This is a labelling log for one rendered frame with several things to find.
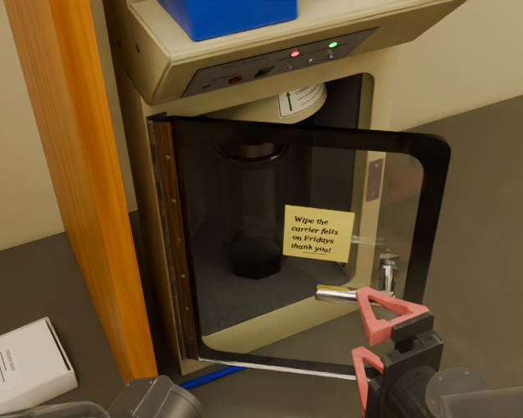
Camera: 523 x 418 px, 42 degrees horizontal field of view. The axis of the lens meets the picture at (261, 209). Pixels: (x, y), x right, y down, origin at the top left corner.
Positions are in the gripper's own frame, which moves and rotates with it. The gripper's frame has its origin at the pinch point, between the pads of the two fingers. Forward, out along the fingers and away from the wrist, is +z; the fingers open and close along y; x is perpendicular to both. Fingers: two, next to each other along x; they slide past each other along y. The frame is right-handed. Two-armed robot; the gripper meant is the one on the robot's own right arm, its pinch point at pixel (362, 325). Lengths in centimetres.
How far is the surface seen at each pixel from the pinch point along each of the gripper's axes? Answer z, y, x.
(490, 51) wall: 65, -12, -74
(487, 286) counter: 16.3, -24.9, -35.7
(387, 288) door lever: 2.3, 1.6, -4.5
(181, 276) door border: 18.8, -2.4, 14.6
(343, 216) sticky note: 7.7, 9.2, -1.7
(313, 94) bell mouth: 23.6, 15.2, -6.5
